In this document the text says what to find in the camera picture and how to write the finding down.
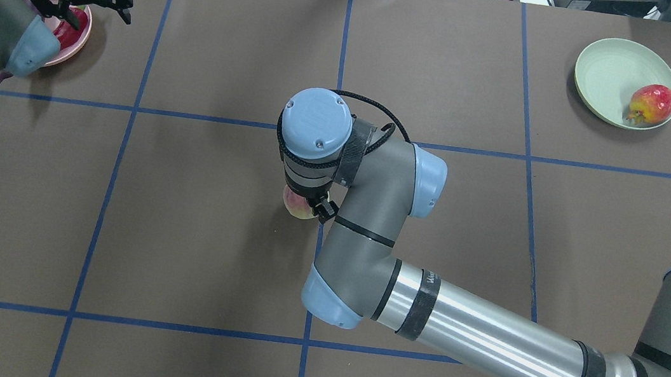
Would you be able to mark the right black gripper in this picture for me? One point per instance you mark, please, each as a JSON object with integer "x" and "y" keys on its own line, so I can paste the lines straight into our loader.
{"x": 325, "y": 211}

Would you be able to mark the purple eggplant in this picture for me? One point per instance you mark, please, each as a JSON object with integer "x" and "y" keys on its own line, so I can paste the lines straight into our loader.
{"x": 5, "y": 75}

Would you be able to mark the red chili pepper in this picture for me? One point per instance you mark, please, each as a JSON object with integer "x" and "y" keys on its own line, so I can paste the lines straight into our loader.
{"x": 68, "y": 35}

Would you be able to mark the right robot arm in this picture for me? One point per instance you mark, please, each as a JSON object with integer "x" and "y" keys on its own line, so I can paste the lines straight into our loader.
{"x": 367, "y": 182}

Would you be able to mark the pink plate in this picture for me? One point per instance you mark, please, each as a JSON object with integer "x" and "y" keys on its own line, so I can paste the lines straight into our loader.
{"x": 74, "y": 51}

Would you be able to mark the green plate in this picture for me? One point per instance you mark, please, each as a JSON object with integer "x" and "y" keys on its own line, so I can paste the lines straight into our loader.
{"x": 610, "y": 70}

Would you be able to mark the peach fruit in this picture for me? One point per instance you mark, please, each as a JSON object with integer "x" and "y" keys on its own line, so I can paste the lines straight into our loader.
{"x": 296, "y": 205}

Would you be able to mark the red pomegranate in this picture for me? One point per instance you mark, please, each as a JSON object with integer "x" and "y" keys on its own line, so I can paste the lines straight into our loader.
{"x": 650, "y": 105}

